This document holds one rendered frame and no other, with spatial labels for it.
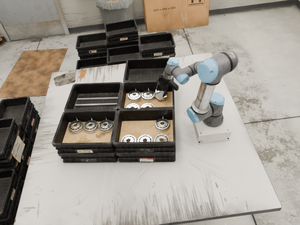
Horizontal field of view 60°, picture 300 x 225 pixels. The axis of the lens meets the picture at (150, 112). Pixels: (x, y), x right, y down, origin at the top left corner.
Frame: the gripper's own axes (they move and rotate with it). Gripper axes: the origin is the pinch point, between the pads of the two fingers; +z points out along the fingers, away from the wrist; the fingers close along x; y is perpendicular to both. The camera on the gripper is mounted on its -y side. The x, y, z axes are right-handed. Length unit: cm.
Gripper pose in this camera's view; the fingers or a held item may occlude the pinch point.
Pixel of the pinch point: (161, 96)
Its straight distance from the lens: 201.2
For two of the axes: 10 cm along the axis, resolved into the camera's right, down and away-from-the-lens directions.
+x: 0.2, 7.5, -6.6
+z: -2.6, 6.4, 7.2
